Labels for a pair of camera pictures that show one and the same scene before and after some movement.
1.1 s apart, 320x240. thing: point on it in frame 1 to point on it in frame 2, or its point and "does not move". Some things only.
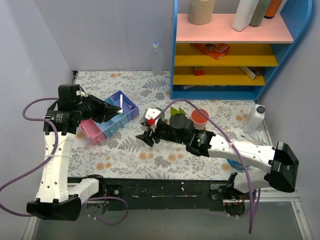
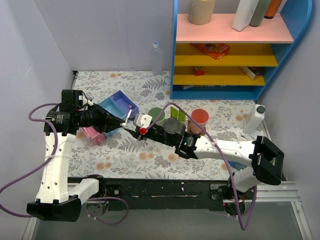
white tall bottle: x=244 y=14 does not move
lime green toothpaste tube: x=173 y=111 does not move
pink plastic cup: x=200 y=121 does not move
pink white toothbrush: x=120 y=111 to x=130 y=107
